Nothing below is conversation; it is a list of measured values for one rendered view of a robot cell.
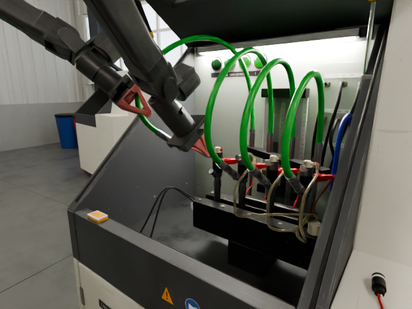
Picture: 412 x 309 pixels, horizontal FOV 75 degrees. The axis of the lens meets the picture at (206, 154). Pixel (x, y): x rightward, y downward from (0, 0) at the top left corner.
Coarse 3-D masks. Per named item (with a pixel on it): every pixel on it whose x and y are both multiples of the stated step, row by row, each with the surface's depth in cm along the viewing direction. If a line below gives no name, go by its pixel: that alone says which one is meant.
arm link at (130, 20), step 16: (96, 0) 34; (112, 0) 36; (128, 0) 38; (96, 16) 38; (112, 16) 37; (128, 16) 39; (112, 32) 40; (128, 32) 40; (144, 32) 43; (128, 48) 42; (144, 48) 44; (160, 48) 47; (128, 64) 47; (144, 64) 46; (160, 64) 48; (144, 80) 49; (160, 80) 50; (176, 80) 54; (160, 96) 52
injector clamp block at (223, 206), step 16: (208, 208) 72; (224, 208) 70; (240, 208) 70; (256, 208) 70; (208, 224) 73; (224, 224) 70; (240, 224) 67; (256, 224) 64; (272, 224) 62; (288, 224) 62; (240, 240) 68; (256, 240) 65; (272, 240) 62; (288, 240) 60; (240, 256) 69; (256, 256) 66; (272, 256) 63; (288, 256) 60; (304, 256) 58; (256, 272) 66
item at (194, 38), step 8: (184, 40) 69; (192, 40) 71; (208, 40) 74; (216, 40) 74; (224, 40) 75; (168, 48) 68; (232, 48) 77; (240, 64) 80; (248, 80) 82; (248, 88) 83; (136, 96) 66; (136, 104) 67; (144, 120) 68; (152, 128) 70
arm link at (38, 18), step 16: (0, 0) 55; (16, 0) 57; (0, 16) 57; (16, 16) 56; (32, 16) 57; (48, 16) 59; (32, 32) 58; (48, 32) 58; (48, 48) 63; (64, 48) 60
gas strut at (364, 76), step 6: (372, 0) 51; (372, 6) 52; (372, 12) 53; (372, 18) 53; (372, 24) 54; (366, 48) 57; (366, 54) 58; (366, 60) 58; (366, 66) 59; (366, 72) 60; (360, 78) 61; (366, 78) 60; (360, 84) 61
